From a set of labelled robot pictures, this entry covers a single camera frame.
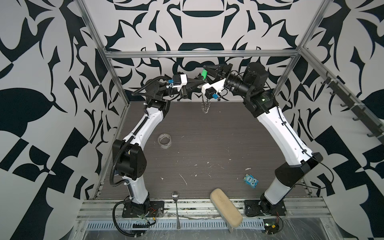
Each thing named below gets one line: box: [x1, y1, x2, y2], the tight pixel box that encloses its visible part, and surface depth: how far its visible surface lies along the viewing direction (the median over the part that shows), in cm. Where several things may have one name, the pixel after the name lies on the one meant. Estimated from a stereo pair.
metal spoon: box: [171, 191, 181, 230], surface depth 79 cm
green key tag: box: [201, 68, 208, 80], surface depth 59 cm
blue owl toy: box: [243, 173, 259, 189], surface depth 83 cm
